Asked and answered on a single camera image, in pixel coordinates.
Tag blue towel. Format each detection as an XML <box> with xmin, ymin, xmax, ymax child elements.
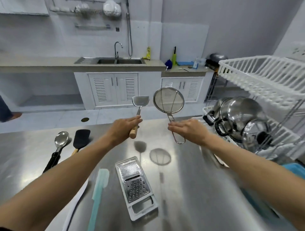
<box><xmin>281</xmin><ymin>162</ymin><xmax>305</xmax><ymax>180</ymax></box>

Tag large steel pot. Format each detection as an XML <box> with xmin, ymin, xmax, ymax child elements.
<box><xmin>218</xmin><ymin>97</ymin><xmax>268</xmax><ymax>143</ymax></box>

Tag white wall cabinet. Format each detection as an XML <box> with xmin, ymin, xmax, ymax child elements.
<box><xmin>0</xmin><ymin>0</ymin><xmax>50</xmax><ymax>16</ymax></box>

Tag white plastic dish rack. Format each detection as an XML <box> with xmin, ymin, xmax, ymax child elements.
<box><xmin>203</xmin><ymin>55</ymin><xmax>305</xmax><ymax>165</ymax></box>

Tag dark wok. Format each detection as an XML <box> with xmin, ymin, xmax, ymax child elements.
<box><xmin>205</xmin><ymin>53</ymin><xmax>229</xmax><ymax>70</ymax></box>

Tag hanging shower hose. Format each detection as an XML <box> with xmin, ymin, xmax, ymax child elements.
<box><xmin>126</xmin><ymin>0</ymin><xmax>133</xmax><ymax>57</ymax></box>

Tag flat steel grater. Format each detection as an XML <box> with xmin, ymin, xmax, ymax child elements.
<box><xmin>115</xmin><ymin>156</ymin><xmax>159</xmax><ymax>221</ymax></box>

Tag wall-mounted steel dish rack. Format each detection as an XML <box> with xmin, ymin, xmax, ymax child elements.
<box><xmin>49</xmin><ymin>0</ymin><xmax>122</xmax><ymax>30</ymax></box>

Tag chrome faucet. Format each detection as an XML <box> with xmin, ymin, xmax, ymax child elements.
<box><xmin>114</xmin><ymin>41</ymin><xmax>123</xmax><ymax>59</ymax></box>

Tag steel kitchen sink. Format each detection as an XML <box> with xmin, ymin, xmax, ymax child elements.
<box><xmin>74</xmin><ymin>57</ymin><xmax>146</xmax><ymax>65</ymax></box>

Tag steel pot lid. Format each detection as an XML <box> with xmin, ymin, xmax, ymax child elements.
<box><xmin>242</xmin><ymin>119</ymin><xmax>272</xmax><ymax>153</ymax></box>

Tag steel spatula with wooden handle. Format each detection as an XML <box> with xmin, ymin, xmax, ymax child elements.
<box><xmin>129</xmin><ymin>95</ymin><xmax>150</xmax><ymax>139</ymax></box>

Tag small white louvred cabinet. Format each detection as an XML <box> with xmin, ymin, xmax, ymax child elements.
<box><xmin>162</xmin><ymin>77</ymin><xmax>203</xmax><ymax>103</ymax></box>

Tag light teal silicone spatula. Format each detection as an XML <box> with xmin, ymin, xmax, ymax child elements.
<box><xmin>88</xmin><ymin>169</ymin><xmax>110</xmax><ymax>231</ymax></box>

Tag white paper sheet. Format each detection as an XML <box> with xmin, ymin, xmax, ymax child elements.
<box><xmin>62</xmin><ymin>178</ymin><xmax>89</xmax><ymax>231</ymax></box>

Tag person's left hand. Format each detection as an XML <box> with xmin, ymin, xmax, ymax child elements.
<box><xmin>108</xmin><ymin>115</ymin><xmax>143</xmax><ymax>146</ymax></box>

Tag person's right forearm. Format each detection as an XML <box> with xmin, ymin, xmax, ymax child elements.
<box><xmin>202</xmin><ymin>134</ymin><xmax>305</xmax><ymax>231</ymax></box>

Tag person's left forearm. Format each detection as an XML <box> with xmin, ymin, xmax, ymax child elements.
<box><xmin>0</xmin><ymin>136</ymin><xmax>116</xmax><ymax>231</ymax></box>

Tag round steel mesh strainer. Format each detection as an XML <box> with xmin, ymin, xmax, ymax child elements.
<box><xmin>153</xmin><ymin>87</ymin><xmax>186</xmax><ymax>145</ymax></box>

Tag person's right hand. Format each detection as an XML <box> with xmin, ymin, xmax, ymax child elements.
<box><xmin>168</xmin><ymin>119</ymin><xmax>213</xmax><ymax>146</ymax></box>

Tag small steel pot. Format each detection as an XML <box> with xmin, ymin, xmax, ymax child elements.
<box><xmin>203</xmin><ymin>98</ymin><xmax>231</xmax><ymax>126</ymax></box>

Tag steel ladle with black handle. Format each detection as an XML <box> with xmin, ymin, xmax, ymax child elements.
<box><xmin>42</xmin><ymin>131</ymin><xmax>70</xmax><ymax>174</ymax></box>

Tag white bowls on wall rack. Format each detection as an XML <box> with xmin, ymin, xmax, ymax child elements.
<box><xmin>103</xmin><ymin>0</ymin><xmax>122</xmax><ymax>17</ymax></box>

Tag black spatula with wooden handle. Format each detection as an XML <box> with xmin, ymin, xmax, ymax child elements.
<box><xmin>71</xmin><ymin>129</ymin><xmax>91</xmax><ymax>156</ymax></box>

